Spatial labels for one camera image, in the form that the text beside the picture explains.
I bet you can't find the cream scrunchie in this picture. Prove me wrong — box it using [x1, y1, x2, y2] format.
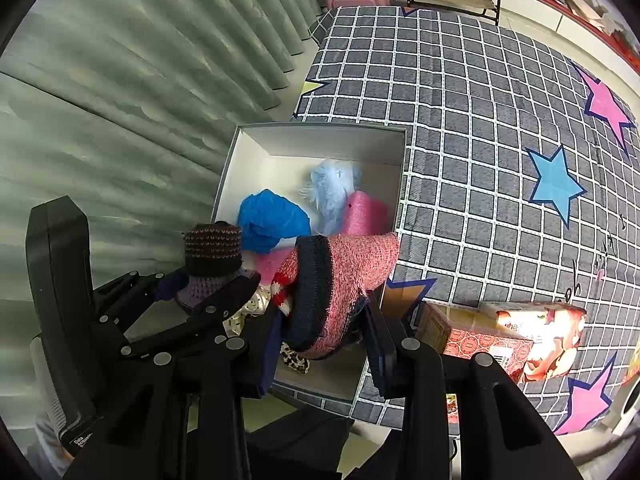
[222, 287, 276, 338]

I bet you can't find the pink black striped sock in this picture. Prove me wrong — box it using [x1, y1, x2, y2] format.
[272, 232, 401, 361]

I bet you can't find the pink knitted item top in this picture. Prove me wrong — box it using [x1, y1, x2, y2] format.
[340, 191, 393, 237]

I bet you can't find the grey checked star blanket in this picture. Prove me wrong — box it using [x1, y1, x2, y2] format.
[292, 5, 640, 436]

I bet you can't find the white cardboard box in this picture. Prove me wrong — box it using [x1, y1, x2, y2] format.
[210, 122, 408, 418]

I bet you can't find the blue fluffy yarn ball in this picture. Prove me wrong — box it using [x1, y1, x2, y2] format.
[236, 189, 312, 256]

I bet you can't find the black chair seat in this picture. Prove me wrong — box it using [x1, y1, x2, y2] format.
[245, 407, 356, 480]

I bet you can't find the leopard print cloth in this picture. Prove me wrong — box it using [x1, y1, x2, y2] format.
[279, 342, 311, 375]

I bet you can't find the white and red tissue box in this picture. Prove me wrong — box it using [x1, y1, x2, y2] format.
[479, 301, 587, 383]

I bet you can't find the purple and brown knit hat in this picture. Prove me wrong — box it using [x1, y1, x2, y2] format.
[172, 221, 261, 313]

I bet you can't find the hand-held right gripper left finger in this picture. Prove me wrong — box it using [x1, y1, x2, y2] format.
[65, 305, 281, 480]

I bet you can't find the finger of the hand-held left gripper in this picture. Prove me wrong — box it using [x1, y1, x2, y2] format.
[120, 272, 262, 361]
[92, 270, 188, 341]

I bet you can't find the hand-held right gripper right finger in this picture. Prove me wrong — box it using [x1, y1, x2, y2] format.
[362, 300, 583, 480]

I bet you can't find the light blue fluffy duster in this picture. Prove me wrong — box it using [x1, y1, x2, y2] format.
[299, 159, 363, 236]

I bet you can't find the red low shelf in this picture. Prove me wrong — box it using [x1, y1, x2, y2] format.
[492, 0, 640, 76]

